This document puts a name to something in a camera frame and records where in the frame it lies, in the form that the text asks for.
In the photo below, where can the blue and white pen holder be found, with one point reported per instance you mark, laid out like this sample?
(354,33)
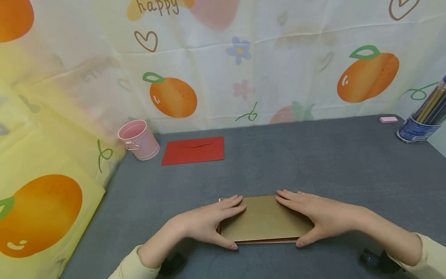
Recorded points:
(414,131)

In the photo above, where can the pink eraser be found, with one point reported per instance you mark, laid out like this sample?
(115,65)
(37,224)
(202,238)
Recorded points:
(388,119)

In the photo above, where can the bunch of pencils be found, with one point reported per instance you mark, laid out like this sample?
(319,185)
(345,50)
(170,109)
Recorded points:
(432,102)

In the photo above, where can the pink metal bucket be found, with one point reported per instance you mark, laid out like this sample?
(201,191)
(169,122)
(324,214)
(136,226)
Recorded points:
(143,143)

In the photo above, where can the person's right forearm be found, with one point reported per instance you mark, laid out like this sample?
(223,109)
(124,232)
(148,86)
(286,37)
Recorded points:
(390,236)

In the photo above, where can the person's left hand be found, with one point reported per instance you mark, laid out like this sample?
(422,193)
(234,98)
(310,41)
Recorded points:
(200,223)

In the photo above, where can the red paper envelope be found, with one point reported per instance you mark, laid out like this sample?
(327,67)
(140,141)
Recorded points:
(193,152)

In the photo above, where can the person's left forearm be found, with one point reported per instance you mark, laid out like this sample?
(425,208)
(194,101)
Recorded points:
(153,252)

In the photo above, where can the brown paper envelope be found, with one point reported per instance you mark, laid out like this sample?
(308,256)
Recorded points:
(264,221)

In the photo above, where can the person's right hand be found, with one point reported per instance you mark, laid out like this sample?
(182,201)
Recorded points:
(327,217)

